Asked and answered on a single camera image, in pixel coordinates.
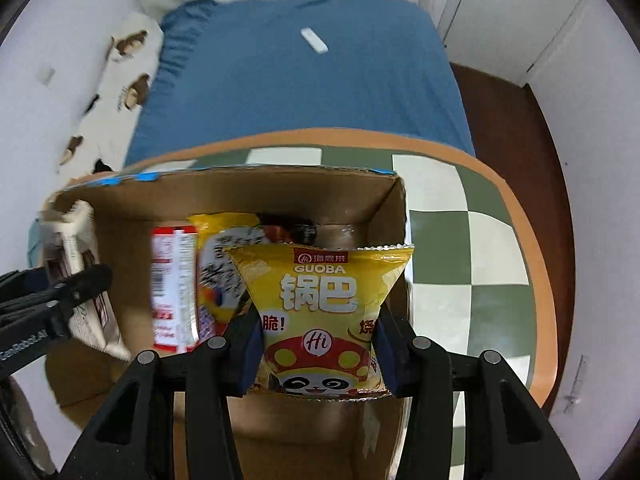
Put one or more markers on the white brown wafer packet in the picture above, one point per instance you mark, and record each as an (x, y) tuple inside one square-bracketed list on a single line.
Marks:
[(70, 250)]

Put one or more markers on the green checkered table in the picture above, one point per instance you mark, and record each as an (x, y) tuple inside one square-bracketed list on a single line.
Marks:
[(480, 260)]

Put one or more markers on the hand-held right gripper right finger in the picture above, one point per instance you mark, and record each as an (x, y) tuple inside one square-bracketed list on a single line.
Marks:
[(387, 360)]

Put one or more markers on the cardboard box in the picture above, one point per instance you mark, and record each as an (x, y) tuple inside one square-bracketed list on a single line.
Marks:
[(300, 195)]

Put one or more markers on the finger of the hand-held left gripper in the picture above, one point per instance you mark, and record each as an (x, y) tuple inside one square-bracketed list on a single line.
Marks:
[(80, 287), (15, 282)]

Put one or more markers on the dark red snack packet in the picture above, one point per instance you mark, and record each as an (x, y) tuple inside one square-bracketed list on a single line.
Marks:
[(290, 232)]

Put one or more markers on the red white snack packet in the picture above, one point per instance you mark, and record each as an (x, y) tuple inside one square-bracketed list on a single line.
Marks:
[(172, 285)]

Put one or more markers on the yellow panda snack packet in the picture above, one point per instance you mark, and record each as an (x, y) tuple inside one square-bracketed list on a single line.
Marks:
[(310, 300)]

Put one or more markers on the yellow cheese snack packet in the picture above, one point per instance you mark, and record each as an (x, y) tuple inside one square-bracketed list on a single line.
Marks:
[(220, 260)]

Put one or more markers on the white remote control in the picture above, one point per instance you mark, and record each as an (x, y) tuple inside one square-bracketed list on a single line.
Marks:
[(315, 41)]

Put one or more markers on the light blue object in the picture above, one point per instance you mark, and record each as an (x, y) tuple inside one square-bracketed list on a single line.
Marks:
[(36, 240)]

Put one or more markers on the bear print pillow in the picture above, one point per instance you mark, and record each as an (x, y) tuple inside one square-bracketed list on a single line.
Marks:
[(107, 102)]

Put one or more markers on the blue bed sheet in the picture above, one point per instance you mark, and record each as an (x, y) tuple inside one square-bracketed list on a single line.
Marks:
[(300, 90)]

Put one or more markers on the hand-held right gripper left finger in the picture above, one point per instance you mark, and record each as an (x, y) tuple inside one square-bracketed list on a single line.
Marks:
[(245, 360)]

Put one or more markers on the white wall bracket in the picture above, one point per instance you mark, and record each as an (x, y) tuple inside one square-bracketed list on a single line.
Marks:
[(575, 385)]

